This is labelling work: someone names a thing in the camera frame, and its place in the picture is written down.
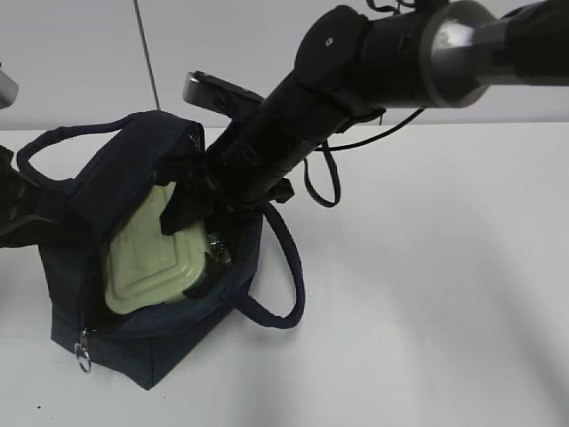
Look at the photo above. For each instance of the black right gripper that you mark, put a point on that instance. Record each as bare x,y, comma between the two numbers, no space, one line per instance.
236,173

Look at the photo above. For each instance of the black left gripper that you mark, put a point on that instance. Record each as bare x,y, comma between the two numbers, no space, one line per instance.
31,214

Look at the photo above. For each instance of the dark navy lunch bag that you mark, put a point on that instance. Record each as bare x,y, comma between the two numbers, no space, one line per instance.
106,171

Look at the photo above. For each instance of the green lid glass container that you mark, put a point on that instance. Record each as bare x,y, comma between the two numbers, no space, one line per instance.
144,267

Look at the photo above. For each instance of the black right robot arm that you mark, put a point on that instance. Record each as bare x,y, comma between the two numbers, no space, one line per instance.
349,70

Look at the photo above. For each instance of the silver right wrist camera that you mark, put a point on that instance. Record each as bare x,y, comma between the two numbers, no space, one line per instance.
220,96

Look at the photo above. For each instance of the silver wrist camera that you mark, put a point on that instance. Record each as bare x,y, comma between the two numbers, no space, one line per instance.
9,90
220,96

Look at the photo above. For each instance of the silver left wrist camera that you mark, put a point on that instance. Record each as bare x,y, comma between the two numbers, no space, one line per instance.
9,90

